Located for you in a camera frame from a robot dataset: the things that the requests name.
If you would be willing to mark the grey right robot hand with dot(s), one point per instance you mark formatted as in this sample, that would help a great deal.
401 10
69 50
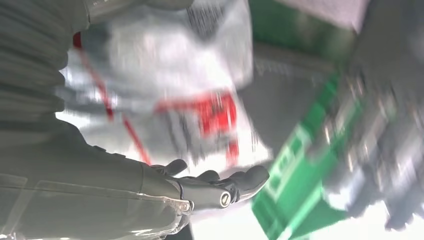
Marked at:
82 192

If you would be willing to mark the green plastic crate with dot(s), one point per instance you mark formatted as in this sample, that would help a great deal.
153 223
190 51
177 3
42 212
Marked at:
291 198

